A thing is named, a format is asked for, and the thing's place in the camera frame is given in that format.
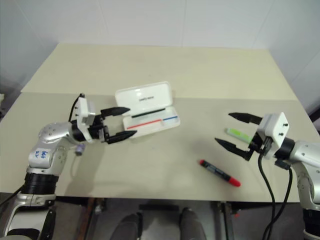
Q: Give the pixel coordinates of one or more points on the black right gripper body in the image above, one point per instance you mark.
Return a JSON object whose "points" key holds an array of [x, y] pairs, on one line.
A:
{"points": [[260, 145]]}

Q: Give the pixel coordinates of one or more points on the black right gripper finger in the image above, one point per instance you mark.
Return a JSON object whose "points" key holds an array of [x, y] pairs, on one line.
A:
{"points": [[246, 117], [232, 148]]}

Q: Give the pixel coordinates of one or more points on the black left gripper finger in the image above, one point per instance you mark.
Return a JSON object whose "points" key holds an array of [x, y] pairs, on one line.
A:
{"points": [[121, 136], [115, 111]]}

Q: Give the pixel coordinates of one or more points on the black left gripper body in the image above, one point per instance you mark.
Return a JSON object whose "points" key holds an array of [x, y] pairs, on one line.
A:
{"points": [[96, 127]]}

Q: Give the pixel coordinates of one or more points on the green highlighter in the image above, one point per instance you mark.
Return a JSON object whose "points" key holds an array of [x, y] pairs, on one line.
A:
{"points": [[236, 133]]}

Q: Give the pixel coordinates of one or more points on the black marker with red cap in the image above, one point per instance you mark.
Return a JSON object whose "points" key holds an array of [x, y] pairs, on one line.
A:
{"points": [[218, 172]]}

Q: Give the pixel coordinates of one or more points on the white plastic pencil case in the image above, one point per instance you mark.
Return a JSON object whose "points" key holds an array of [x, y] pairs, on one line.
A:
{"points": [[150, 96]]}

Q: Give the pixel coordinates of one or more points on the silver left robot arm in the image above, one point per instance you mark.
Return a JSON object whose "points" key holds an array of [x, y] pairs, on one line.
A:
{"points": [[47, 155]]}

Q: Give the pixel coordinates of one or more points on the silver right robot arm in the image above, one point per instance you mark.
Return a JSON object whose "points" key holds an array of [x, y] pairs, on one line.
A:
{"points": [[307, 152]]}

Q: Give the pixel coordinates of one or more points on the red and blue pencil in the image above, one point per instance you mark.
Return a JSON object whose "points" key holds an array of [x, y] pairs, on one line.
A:
{"points": [[145, 124]]}

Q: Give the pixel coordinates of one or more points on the black pen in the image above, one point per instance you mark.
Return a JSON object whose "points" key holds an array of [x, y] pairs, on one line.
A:
{"points": [[148, 113]]}

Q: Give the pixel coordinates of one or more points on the metal table leg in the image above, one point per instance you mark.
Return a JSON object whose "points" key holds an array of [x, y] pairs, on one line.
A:
{"points": [[223, 220], [95, 217]]}

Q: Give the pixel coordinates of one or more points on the dark rounded shape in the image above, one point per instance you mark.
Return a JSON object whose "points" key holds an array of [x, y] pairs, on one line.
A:
{"points": [[191, 225], [130, 227]]}

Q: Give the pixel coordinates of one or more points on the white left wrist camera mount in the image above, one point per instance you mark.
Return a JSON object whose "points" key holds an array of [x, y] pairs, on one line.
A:
{"points": [[83, 107]]}

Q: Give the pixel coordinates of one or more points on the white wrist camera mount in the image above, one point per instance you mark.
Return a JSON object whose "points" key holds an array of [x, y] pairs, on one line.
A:
{"points": [[277, 127], [83, 107]]}

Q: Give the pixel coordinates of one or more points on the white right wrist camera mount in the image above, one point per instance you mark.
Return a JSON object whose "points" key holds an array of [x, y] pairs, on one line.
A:
{"points": [[277, 127]]}

